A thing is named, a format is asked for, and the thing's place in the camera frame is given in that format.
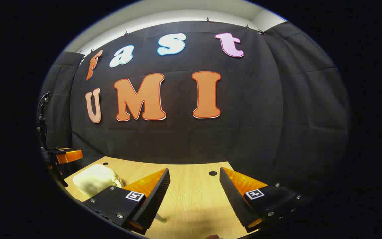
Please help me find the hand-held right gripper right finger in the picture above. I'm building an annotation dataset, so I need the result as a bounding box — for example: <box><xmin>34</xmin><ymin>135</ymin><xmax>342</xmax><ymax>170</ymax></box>
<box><xmin>220</xmin><ymin>167</ymin><xmax>311</xmax><ymax>233</ymax></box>

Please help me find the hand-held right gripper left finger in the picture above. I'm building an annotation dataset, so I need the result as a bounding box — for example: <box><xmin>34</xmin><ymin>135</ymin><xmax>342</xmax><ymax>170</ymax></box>
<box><xmin>83</xmin><ymin>168</ymin><xmax>171</xmax><ymax>235</ymax></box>

